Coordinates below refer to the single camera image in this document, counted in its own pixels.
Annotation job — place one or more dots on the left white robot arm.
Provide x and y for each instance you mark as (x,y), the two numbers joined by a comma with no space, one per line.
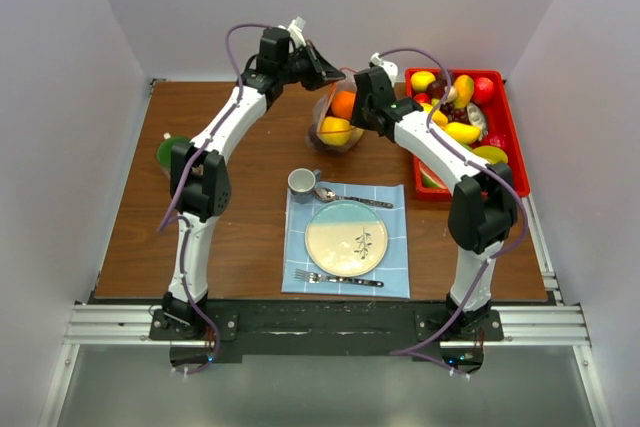
(199,180)

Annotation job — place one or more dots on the red plastic fruit tray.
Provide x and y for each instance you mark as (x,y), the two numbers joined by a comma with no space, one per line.
(494,119)

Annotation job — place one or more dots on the watermelon slice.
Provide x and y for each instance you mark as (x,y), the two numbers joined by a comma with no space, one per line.
(429,179)

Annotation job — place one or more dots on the clear zip top bag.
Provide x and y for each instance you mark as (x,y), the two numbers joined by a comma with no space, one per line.
(322,109)

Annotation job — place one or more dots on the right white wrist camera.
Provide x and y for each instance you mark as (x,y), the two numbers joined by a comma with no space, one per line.
(390,68)

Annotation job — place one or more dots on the yellow lemon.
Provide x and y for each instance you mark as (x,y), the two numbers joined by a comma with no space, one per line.
(334,131)

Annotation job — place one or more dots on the orange fruit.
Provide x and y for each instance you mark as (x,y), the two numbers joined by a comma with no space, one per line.
(342,104)

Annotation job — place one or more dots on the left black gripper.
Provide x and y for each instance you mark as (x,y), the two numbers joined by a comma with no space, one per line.
(321,71)

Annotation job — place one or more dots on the red apple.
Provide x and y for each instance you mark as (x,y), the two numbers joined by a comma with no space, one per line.
(484,90)

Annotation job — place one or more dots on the yellow peach top left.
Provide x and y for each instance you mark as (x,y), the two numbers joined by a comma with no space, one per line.
(421,80)

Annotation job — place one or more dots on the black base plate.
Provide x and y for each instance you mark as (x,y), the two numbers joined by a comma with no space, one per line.
(321,328)

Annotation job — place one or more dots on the beige and teal plate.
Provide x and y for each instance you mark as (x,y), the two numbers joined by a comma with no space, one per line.
(346,239)

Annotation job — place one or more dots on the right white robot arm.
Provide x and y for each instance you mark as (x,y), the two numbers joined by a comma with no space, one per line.
(483,201)

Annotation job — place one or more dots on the orange yellow mango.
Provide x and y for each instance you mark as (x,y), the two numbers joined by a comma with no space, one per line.
(465,87)

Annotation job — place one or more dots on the metal fork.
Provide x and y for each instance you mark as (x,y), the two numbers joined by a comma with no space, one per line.
(312,277)

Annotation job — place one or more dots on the grey mug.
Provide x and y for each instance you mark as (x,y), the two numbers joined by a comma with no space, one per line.
(301,184)

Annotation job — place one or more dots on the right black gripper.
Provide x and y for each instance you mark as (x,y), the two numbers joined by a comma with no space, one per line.
(358,118)

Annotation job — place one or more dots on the green glass cup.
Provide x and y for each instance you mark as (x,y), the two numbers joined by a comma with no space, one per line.
(163,151)

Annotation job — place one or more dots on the yellow star fruit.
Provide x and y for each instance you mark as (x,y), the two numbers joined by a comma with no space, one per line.
(491,153)

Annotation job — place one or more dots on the metal spoon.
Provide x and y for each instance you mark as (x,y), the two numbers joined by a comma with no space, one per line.
(327,195)

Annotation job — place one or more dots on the aluminium frame rail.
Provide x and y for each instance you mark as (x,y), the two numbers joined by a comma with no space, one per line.
(521,326)

